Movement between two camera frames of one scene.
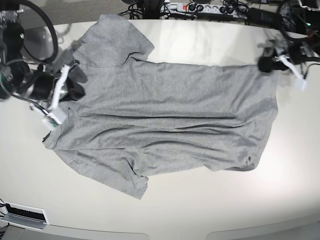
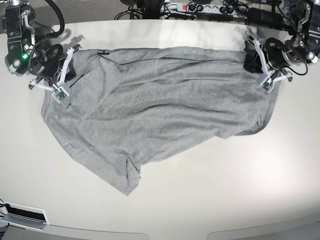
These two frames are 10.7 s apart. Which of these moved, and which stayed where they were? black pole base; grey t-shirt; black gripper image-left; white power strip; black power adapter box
Moved: black gripper image-left; grey t-shirt
Stayed: black pole base; black power adapter box; white power strip
